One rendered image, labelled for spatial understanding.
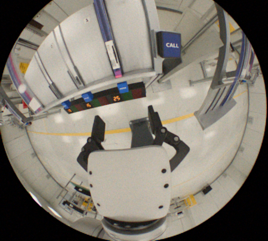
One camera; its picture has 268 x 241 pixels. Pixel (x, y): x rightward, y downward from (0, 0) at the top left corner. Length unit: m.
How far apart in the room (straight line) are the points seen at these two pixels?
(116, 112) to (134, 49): 0.83
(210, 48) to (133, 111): 0.87
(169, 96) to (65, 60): 0.97
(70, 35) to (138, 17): 0.14
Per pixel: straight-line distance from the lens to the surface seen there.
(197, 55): 0.40
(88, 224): 0.20
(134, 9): 0.19
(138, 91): 0.23
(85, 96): 0.23
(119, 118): 0.95
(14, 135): 8.77
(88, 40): 0.19
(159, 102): 0.94
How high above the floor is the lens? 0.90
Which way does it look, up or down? 83 degrees down
